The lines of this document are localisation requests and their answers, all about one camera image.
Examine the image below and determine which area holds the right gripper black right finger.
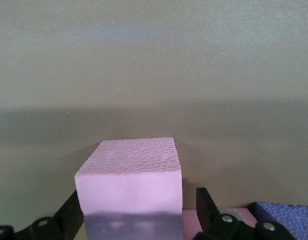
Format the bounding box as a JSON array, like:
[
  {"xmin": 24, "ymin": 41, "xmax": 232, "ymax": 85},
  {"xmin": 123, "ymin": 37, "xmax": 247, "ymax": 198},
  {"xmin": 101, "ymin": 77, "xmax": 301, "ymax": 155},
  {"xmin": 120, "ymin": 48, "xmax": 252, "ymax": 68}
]
[{"xmin": 193, "ymin": 187, "xmax": 294, "ymax": 240}]

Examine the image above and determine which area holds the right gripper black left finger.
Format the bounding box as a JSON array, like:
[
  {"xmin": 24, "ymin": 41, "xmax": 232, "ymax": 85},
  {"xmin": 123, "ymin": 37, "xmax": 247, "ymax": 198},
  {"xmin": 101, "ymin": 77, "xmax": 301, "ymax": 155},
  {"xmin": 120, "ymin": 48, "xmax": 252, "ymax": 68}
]
[{"xmin": 0, "ymin": 190, "xmax": 87, "ymax": 240}]

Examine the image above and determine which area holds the pink foam cube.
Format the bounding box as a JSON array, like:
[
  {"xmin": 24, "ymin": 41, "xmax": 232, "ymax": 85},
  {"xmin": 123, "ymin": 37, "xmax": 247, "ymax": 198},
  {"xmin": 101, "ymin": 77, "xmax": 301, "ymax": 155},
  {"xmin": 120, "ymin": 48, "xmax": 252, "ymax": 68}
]
[
  {"xmin": 181, "ymin": 207, "xmax": 258, "ymax": 240},
  {"xmin": 75, "ymin": 136, "xmax": 182, "ymax": 240}
]

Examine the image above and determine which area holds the purple foam cube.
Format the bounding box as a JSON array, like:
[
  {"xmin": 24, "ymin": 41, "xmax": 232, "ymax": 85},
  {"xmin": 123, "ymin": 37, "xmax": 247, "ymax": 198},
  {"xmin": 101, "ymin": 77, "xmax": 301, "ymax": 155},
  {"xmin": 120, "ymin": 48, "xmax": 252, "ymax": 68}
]
[{"xmin": 248, "ymin": 201, "xmax": 308, "ymax": 240}]

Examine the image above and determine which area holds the brown table cover sheet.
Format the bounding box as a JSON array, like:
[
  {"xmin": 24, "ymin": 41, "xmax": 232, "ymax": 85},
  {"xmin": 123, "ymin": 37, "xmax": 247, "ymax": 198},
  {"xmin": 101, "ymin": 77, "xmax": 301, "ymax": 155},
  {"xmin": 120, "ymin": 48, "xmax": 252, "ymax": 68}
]
[{"xmin": 0, "ymin": 0, "xmax": 308, "ymax": 240}]

